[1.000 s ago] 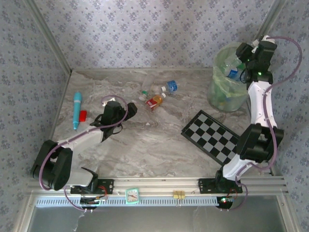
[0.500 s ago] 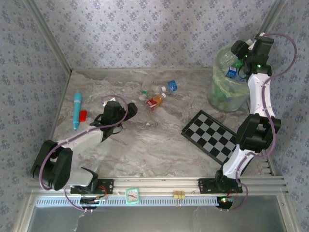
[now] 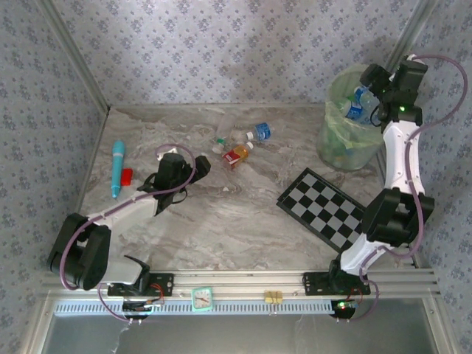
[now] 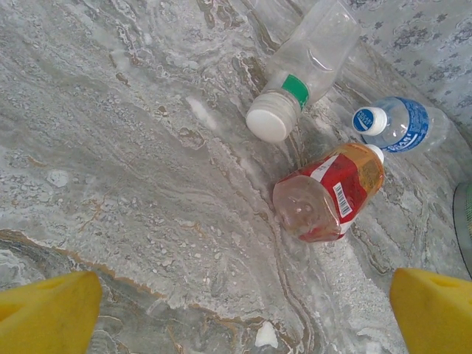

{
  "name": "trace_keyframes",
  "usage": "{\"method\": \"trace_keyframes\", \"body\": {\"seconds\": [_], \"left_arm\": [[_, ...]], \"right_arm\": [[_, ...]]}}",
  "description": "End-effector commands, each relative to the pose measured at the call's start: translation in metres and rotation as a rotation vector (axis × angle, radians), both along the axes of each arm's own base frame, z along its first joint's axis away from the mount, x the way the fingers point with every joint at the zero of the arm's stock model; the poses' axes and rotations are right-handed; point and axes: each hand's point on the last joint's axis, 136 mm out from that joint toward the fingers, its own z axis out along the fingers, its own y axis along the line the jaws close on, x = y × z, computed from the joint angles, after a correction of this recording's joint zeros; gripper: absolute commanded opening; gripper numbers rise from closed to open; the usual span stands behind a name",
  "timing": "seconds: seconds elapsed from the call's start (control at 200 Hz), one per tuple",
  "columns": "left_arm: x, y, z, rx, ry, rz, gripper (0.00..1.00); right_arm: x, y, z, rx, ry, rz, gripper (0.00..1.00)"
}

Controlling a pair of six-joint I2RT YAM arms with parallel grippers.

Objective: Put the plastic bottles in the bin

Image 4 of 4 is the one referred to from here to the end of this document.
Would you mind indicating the left gripper yellow-padded right finger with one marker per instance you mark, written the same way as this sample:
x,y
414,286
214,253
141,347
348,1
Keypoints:
x,y
435,317

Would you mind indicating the left gripper yellow-padded left finger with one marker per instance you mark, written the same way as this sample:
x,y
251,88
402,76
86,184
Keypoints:
x,y
44,317

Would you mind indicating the green mesh bin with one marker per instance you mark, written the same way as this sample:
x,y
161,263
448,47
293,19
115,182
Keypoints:
x,y
464,228

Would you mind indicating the orange bottle, red label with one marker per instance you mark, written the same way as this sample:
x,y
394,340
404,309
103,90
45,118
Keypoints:
x,y
332,191

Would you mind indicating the small blue-label bottle, white cap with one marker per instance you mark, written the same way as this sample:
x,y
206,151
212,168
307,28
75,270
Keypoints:
x,y
409,125

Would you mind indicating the clear bottle, white cap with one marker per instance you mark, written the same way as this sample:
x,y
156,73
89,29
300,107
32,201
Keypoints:
x,y
306,62

